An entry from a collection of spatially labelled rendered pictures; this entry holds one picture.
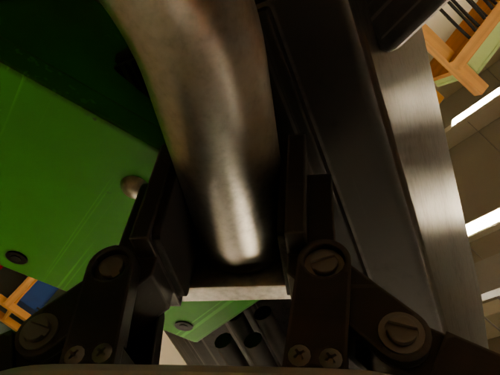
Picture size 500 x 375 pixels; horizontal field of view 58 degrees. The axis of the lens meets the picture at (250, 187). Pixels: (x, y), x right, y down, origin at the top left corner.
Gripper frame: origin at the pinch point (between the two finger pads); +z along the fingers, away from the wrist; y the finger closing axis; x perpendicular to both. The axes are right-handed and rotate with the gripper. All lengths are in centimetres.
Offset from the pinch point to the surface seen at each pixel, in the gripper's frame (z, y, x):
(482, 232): 271, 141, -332
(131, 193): 2.4, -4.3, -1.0
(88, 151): 2.8, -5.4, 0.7
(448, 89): 812, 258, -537
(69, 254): 2.8, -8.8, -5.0
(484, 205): 415, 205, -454
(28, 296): 227, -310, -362
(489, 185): 449, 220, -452
